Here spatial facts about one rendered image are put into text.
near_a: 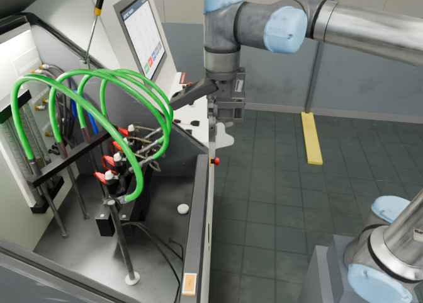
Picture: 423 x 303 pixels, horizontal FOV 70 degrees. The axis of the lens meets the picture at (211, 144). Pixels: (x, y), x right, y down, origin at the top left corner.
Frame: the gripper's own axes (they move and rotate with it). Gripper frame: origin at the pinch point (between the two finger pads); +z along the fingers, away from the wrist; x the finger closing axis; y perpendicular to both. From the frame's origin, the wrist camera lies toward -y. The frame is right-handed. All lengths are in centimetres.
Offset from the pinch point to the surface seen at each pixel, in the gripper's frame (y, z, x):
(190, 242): -5.3, 26.7, -9.8
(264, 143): 43, 121, 172
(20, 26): -54, -22, 22
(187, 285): -4.6, 25.5, -22.9
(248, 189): 25, 122, 110
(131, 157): -15.1, -7.6, -15.7
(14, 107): -45.6, -10.4, -2.1
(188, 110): -13, 24, 59
